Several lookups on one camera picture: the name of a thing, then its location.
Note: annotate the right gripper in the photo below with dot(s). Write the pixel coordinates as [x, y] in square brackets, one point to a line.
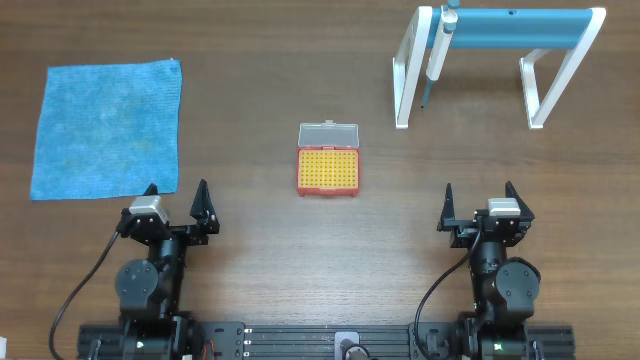
[500, 230]

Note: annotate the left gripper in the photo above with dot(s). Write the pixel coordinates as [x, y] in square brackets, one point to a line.
[150, 232]

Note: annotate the white pipette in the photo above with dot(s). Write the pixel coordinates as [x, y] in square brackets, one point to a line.
[440, 50]

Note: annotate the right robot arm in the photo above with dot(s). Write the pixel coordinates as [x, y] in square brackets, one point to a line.
[517, 285]

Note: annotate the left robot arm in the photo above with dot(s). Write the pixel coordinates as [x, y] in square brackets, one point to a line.
[135, 285]

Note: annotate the blue cloth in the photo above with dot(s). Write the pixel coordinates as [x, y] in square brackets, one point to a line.
[100, 130]

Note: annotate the red and yellow tip box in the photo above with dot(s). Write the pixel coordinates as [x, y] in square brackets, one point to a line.
[328, 170]

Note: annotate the white and blue stand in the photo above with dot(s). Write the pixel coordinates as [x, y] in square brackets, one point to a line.
[510, 29]

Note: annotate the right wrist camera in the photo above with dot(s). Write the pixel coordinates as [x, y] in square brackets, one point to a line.
[504, 206]

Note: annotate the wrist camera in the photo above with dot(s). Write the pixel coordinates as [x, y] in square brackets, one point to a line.
[147, 207]
[504, 206]

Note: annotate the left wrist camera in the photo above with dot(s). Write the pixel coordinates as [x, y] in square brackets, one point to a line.
[147, 207]

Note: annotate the mounting rail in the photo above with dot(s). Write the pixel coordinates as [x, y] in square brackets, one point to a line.
[300, 341]

